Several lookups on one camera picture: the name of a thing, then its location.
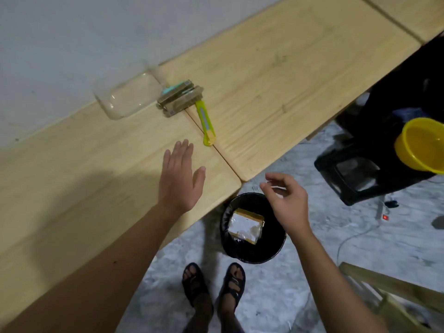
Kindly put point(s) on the person's left hand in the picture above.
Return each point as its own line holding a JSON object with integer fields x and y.
{"x": 178, "y": 183}

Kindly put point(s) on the person's right hand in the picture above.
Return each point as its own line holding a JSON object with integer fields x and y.
{"x": 291, "y": 208}

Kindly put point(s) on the person's left little finger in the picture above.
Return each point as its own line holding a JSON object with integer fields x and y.
{"x": 166, "y": 161}

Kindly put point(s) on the person's right thumb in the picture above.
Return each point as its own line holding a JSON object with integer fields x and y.
{"x": 267, "y": 194}

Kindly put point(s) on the person's left thumb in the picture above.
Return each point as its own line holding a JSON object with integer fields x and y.
{"x": 199, "y": 180}

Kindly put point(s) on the person's left middle finger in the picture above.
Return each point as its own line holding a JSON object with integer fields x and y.
{"x": 183, "y": 152}

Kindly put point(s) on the person's left forearm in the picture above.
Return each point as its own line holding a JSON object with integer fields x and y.
{"x": 93, "y": 273}

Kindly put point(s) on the person's right forearm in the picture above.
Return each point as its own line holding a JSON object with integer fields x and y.
{"x": 329, "y": 284}

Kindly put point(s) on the yellow utility knife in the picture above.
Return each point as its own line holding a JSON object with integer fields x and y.
{"x": 205, "y": 123}

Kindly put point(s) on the taped cardboard box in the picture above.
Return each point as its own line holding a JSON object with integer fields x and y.
{"x": 245, "y": 226}

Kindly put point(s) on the black trash bin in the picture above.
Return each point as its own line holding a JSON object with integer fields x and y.
{"x": 256, "y": 251}

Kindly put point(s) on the clear plastic container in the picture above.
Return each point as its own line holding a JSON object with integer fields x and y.
{"x": 130, "y": 95}

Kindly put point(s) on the person's right black sandal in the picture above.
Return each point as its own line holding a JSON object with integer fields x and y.
{"x": 233, "y": 280}

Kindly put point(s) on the person's black sandal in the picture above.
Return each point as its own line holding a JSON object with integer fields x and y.
{"x": 194, "y": 284}
{"x": 233, "y": 280}

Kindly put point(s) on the person's left black sandal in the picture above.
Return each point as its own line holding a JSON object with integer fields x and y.
{"x": 194, "y": 284}

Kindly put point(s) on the person's right leg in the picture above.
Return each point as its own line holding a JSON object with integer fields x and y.
{"x": 229, "y": 313}

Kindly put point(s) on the person's leg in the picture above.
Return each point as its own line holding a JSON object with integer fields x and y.
{"x": 229, "y": 313}
{"x": 199, "y": 313}

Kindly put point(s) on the black plastic stool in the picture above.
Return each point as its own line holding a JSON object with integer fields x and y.
{"x": 381, "y": 135}

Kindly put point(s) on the person's left leg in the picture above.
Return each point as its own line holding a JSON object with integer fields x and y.
{"x": 199, "y": 313}

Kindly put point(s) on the yellow plastic bowl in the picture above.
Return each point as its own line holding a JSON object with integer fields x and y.
{"x": 421, "y": 145}

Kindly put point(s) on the wooden chair frame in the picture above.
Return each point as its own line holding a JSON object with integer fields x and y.
{"x": 392, "y": 287}

